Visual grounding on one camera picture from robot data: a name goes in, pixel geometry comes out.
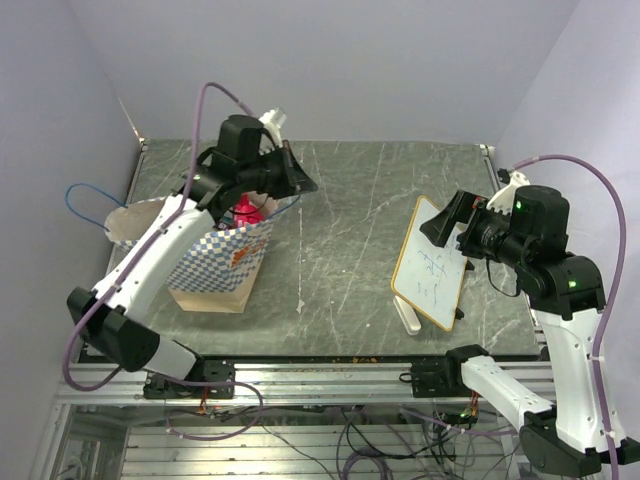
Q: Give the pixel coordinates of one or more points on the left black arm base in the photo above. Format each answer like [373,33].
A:
[210,378]

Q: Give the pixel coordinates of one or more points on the pink snack bag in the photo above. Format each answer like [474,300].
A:
[245,212]

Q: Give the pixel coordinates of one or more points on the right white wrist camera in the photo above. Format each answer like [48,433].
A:
[503,200]

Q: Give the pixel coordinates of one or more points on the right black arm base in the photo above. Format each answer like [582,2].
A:
[437,377]

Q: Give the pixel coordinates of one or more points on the aluminium frame rail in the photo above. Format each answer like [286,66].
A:
[294,384]

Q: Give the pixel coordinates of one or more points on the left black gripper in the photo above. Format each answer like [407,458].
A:
[297,179]

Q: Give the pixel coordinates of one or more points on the white whiteboard eraser marker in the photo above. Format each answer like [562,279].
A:
[407,316]

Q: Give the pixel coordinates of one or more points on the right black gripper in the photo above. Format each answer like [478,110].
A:
[439,227]

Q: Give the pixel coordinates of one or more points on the checkered paper bag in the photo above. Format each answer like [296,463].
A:
[220,265]

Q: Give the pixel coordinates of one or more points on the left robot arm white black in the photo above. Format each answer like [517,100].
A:
[250,156]

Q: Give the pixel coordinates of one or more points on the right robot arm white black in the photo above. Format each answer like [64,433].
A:
[578,432]

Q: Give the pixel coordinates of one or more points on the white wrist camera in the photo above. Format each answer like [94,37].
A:
[271,138]
[503,200]

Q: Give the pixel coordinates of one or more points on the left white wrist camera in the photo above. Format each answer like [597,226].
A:
[271,138]

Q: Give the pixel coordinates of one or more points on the small whiteboard yellow frame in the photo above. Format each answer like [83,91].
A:
[429,278]

